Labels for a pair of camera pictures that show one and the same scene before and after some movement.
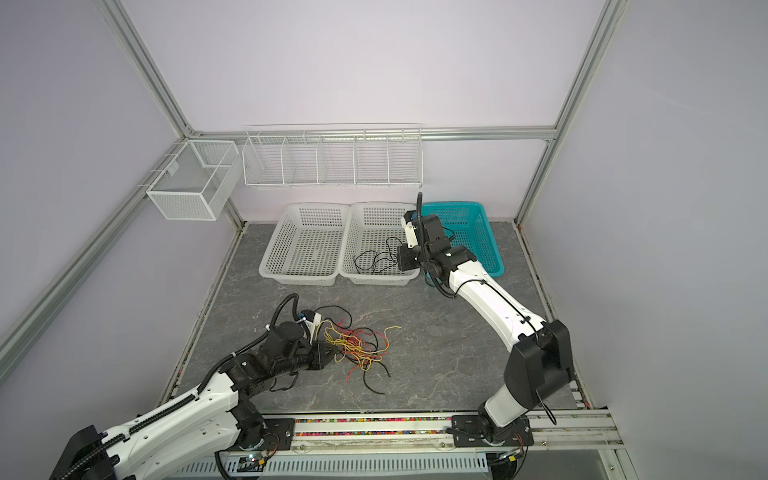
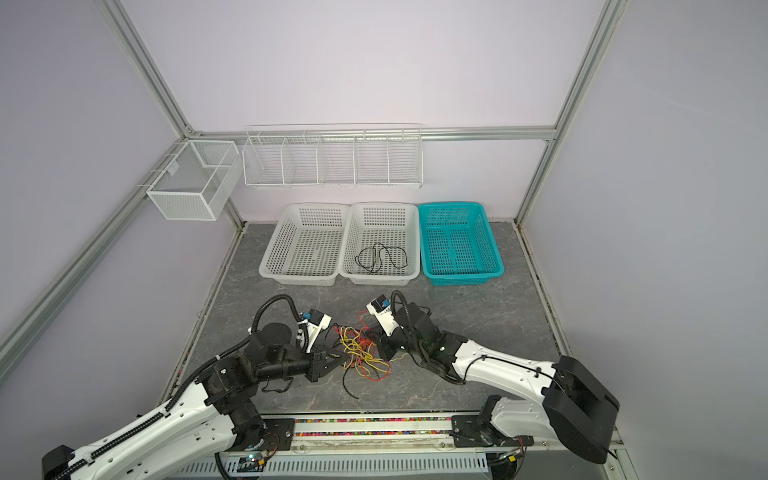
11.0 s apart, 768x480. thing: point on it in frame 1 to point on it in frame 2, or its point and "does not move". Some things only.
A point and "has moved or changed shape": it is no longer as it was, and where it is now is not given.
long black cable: x=374 y=261 has moved or changed shape
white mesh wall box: x=198 y=181 does not move
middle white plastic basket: x=373 y=233 does not move
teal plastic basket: x=466 y=225 does not move
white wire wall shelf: x=349 y=155 does not move
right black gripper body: x=409 y=258 to x=392 y=344
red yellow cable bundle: x=363 y=346 has moved or changed shape
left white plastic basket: x=307 y=244 does not move
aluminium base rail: x=555 y=430 does not move
